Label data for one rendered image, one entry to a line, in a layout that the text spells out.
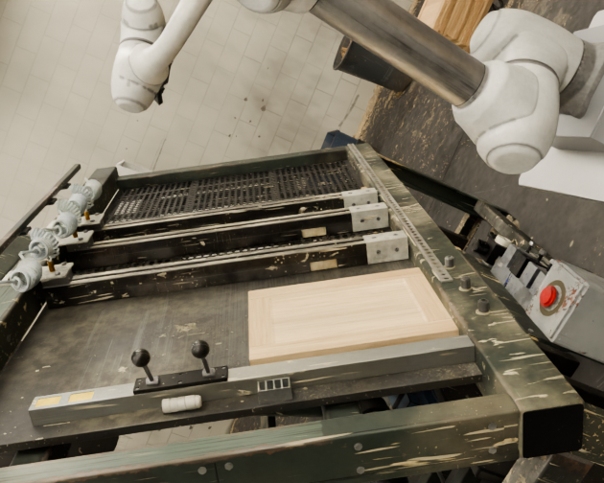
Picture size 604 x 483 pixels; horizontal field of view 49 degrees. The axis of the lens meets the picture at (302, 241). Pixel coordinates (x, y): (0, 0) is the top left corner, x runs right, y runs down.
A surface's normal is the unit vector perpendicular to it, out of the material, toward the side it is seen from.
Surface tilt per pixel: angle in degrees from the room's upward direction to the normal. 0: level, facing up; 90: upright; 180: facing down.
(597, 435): 90
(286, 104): 90
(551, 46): 91
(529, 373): 59
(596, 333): 90
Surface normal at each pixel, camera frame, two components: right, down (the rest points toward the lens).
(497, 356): -0.11, -0.93
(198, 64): 0.16, 0.18
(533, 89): 0.44, -0.35
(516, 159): -0.14, 0.90
